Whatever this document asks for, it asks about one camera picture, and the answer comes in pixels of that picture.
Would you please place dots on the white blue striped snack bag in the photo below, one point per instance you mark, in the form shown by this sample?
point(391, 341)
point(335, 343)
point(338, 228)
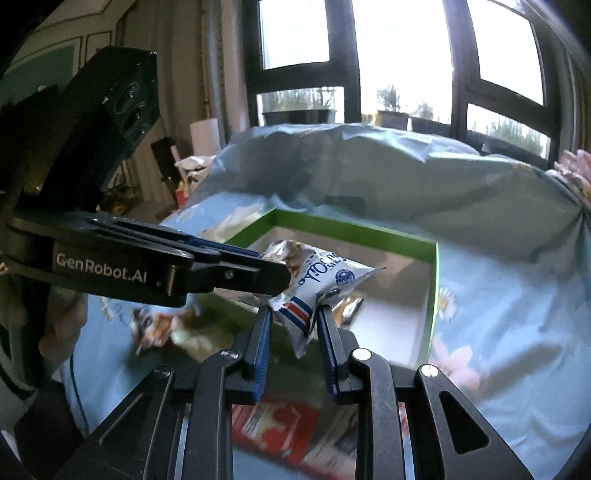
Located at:
point(317, 277)

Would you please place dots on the white tissue pack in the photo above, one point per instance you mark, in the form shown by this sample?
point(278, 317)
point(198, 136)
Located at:
point(239, 219)

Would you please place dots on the light blue floral bedsheet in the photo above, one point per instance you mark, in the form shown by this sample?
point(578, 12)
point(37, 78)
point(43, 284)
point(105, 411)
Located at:
point(513, 322)

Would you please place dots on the black window frame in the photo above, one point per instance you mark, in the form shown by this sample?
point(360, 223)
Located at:
point(481, 72)

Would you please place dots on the person's left hand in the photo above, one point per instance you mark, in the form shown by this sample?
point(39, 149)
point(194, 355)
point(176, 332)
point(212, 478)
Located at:
point(62, 313)

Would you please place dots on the white paper roll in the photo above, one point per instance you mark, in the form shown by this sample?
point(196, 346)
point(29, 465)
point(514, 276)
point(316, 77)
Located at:
point(204, 135)

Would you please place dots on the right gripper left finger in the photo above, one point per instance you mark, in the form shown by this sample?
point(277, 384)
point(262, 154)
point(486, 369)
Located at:
point(166, 428)

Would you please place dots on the pale yellow chips bag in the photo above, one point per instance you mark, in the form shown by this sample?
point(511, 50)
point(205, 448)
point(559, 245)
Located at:
point(200, 343)

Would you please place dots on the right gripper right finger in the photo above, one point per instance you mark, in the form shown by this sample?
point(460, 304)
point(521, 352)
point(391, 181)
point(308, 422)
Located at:
point(450, 438)

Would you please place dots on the black camera box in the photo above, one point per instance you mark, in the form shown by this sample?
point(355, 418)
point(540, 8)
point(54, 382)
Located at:
point(61, 147)

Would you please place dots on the red mushroom snack bag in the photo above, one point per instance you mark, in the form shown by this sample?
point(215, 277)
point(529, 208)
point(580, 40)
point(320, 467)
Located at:
point(152, 327)

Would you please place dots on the brown dark snack packet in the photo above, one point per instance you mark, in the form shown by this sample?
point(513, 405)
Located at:
point(345, 311)

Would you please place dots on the pink floral cloth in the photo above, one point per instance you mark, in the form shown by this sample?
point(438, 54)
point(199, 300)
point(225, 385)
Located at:
point(575, 169)

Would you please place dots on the green cardboard box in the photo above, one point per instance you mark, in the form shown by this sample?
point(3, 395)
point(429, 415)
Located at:
point(397, 317)

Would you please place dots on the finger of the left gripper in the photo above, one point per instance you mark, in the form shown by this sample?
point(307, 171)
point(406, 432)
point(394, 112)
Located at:
point(233, 268)

